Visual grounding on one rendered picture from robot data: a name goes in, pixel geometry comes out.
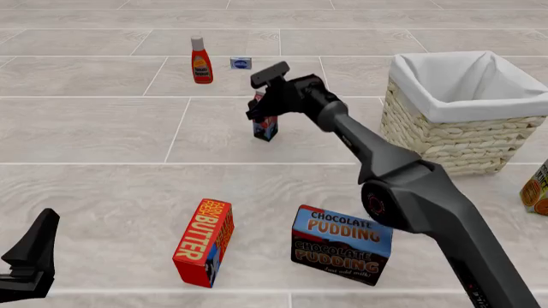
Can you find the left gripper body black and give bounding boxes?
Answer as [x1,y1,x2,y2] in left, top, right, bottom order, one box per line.
[0,264,57,303]

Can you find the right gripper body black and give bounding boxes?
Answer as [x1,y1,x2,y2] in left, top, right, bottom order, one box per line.
[261,78,309,116]

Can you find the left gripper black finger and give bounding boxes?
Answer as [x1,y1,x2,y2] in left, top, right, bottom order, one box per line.
[1,208,61,270]

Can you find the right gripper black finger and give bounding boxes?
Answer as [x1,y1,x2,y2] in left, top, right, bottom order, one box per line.
[245,92,277,121]

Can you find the milk carton red blue print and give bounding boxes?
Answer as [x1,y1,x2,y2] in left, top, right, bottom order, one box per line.
[252,90,280,143]

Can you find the white cloth basket liner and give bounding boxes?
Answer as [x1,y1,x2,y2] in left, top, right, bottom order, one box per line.
[388,50,548,124]

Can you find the woven wicker basket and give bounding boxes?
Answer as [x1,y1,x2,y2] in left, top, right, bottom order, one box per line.
[379,80,548,177]

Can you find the red ketchup bottle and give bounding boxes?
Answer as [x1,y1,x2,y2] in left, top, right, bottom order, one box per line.
[190,35,214,85]

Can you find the red butter box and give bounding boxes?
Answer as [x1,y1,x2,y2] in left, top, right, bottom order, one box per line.
[172,198,235,289]

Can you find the chocolate pudding box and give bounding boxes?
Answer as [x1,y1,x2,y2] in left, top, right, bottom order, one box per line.
[290,204,394,287]

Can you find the orange juice carton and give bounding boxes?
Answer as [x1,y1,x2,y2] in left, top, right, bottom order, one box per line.
[519,159,548,216]

